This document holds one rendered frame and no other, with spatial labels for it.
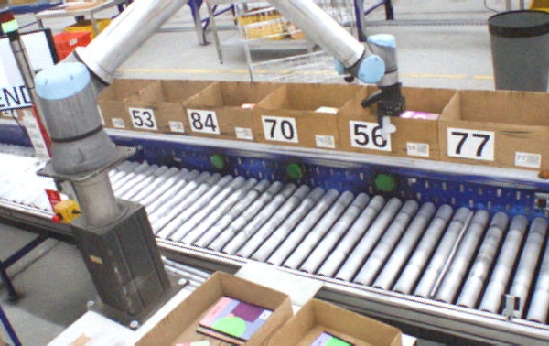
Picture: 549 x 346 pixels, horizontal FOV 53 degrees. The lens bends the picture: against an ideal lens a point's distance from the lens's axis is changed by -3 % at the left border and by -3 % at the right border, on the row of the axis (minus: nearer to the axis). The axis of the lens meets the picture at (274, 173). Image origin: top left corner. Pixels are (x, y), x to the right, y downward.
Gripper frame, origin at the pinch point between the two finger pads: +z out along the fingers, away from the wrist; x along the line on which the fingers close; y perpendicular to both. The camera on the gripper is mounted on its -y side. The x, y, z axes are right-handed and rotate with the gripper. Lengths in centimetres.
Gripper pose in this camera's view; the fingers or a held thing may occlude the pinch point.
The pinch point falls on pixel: (385, 133)
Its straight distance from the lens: 213.6
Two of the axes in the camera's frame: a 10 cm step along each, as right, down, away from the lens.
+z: 1.7, 8.7, 4.6
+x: 5.1, -4.8, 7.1
